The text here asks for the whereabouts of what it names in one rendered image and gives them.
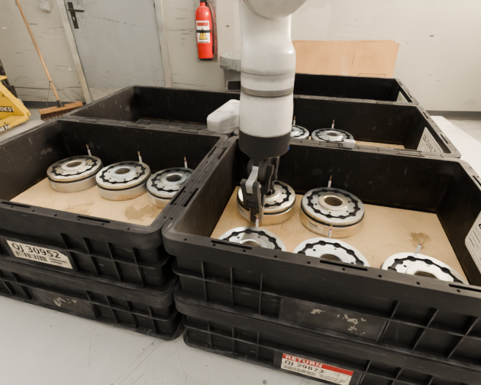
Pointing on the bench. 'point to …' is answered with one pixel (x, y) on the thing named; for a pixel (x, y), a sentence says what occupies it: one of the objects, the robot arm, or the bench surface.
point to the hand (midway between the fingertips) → (260, 206)
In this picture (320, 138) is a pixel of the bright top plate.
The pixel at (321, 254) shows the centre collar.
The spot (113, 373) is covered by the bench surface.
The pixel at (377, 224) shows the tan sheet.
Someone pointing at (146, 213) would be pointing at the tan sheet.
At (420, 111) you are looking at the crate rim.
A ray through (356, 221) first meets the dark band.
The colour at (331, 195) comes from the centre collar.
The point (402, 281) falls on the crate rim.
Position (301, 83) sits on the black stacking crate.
